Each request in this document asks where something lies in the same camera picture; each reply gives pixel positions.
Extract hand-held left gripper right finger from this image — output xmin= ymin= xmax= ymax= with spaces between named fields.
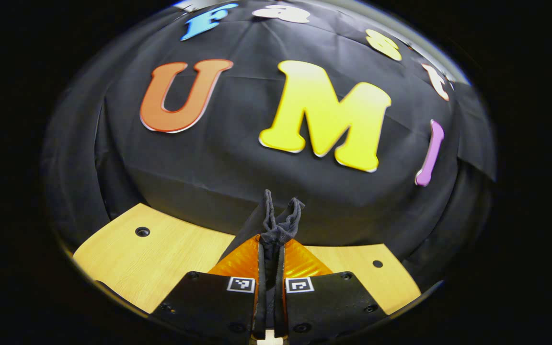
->
xmin=275 ymin=238 xmax=389 ymax=342

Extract black backdrop cloth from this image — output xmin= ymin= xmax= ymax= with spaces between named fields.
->
xmin=41 ymin=0 xmax=498 ymax=290

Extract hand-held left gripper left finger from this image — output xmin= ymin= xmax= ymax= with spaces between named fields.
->
xmin=149 ymin=234 xmax=266 ymax=343

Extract dark grey jeans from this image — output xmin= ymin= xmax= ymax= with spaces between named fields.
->
xmin=218 ymin=189 xmax=305 ymax=332

